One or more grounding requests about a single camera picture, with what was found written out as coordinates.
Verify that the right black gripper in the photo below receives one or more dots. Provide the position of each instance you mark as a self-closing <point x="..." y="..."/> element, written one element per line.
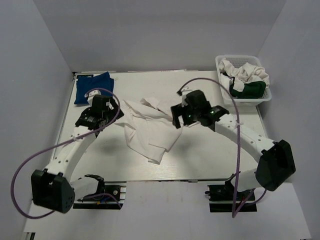
<point x="179" y="110"/>

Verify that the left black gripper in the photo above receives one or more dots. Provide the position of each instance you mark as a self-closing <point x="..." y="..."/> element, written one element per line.
<point x="113" y="112"/>

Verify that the white t shirt red logo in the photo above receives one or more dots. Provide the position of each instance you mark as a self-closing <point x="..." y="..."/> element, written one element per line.
<point x="148" y="127"/>

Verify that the dark green t shirt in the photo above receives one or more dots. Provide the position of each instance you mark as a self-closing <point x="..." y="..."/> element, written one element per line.
<point x="252" y="90"/>

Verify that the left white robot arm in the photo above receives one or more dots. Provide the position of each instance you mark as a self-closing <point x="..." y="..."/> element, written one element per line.
<point x="52" y="187"/>

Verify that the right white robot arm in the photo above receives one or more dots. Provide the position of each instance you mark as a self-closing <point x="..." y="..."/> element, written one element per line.
<point x="275" y="162"/>

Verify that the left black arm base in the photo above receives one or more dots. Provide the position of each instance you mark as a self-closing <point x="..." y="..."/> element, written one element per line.
<point x="112" y="197"/>

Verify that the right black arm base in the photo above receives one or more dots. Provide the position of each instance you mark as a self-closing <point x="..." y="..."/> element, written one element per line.
<point x="221" y="201"/>

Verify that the folded blue t shirt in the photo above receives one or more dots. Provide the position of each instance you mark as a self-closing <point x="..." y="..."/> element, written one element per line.
<point x="87" y="82"/>

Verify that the white plastic basket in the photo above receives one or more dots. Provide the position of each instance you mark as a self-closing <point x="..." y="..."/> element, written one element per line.
<point x="226" y="81"/>

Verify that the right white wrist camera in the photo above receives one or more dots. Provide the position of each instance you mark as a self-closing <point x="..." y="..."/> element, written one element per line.
<point x="183" y="94"/>

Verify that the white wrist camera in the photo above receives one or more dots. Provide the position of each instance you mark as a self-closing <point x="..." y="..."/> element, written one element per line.
<point x="183" y="94"/>
<point x="89" y="96"/>

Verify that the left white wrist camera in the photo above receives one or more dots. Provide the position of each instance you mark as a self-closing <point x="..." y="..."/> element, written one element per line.
<point x="89" y="96"/>

